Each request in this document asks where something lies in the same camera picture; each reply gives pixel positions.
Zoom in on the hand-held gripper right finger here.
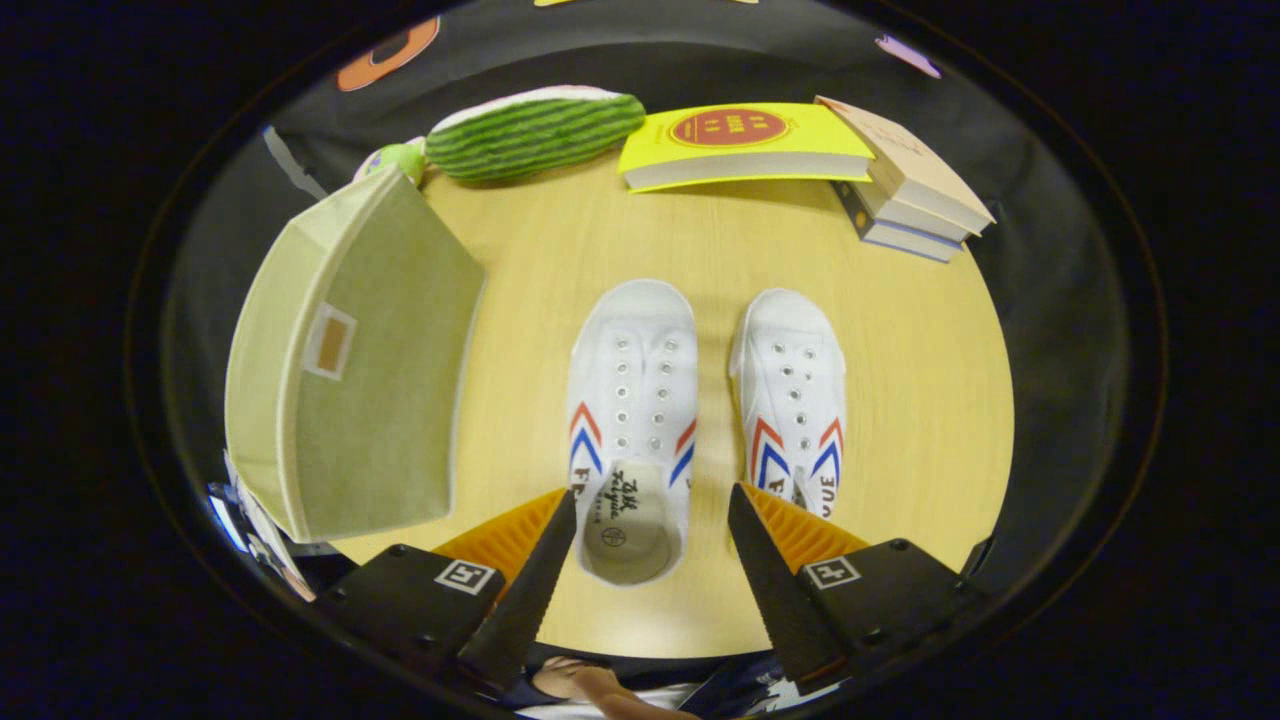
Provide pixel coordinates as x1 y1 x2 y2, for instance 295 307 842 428
727 483 986 686

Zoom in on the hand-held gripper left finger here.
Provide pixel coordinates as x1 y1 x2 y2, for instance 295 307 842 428
312 487 579 693

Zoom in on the white canvas shoe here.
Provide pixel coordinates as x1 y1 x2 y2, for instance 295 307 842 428
566 279 699 587
729 288 847 521

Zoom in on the beige fabric storage box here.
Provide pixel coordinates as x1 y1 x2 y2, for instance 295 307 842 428
224 168 488 544

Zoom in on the blue grey book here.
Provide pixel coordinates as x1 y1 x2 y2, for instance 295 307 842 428
832 180 963 264

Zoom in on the yellow book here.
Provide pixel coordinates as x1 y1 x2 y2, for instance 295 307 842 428
618 102 877 193

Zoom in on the beige book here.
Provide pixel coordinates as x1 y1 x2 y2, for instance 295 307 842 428
815 95 997 243

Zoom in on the pink green plush toy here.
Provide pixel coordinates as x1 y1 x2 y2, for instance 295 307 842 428
352 138 429 186

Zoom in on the watermelon slice plush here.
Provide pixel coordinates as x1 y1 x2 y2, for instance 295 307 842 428
426 85 648 183

